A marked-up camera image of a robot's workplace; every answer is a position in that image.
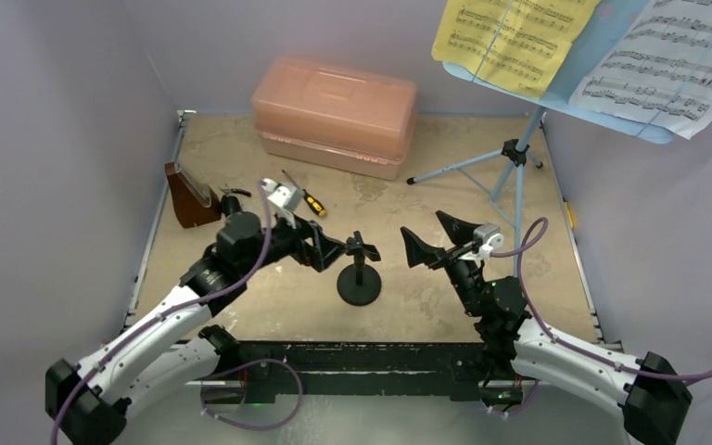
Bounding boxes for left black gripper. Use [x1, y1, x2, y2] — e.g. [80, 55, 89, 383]
[239, 208, 349, 276]

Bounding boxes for black round microphone stand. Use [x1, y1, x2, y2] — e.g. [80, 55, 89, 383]
[337, 231, 382, 307]

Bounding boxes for clear plastic metronome cover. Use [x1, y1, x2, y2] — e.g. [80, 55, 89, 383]
[174, 161, 211, 208]

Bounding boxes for brown wooden metronome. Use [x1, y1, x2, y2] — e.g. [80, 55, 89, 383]
[164, 161, 222, 229]

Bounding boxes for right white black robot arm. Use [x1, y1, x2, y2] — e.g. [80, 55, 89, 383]
[400, 210, 693, 444]

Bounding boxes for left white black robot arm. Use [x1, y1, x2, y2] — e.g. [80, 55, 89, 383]
[44, 211, 346, 444]

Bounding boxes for black yellow screwdriver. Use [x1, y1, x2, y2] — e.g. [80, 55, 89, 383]
[282, 170, 327, 217]

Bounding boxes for pink plastic storage box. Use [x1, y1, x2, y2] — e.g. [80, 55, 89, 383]
[251, 57, 417, 181]

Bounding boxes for yellow sheet music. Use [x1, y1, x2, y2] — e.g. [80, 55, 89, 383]
[431, 0, 599, 99]

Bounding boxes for light blue music stand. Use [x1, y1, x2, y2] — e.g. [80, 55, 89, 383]
[406, 0, 677, 260]

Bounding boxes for white sheet music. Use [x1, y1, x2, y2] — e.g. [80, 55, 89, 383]
[569, 0, 712, 139]

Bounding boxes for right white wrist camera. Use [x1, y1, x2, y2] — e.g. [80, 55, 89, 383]
[458, 223, 504, 262]

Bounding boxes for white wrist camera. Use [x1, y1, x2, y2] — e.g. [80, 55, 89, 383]
[261, 178, 302, 229]
[458, 223, 504, 262]

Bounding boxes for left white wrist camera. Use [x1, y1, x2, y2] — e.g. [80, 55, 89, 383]
[261, 178, 302, 229]

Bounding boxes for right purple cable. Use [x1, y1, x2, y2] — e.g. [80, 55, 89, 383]
[490, 217, 712, 385]

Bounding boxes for black handled pliers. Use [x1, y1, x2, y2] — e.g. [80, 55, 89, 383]
[219, 185, 252, 197]

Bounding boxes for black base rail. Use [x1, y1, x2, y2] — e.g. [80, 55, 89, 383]
[207, 341, 534, 410]

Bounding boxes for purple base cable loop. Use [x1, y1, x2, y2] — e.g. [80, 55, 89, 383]
[199, 358, 303, 431]

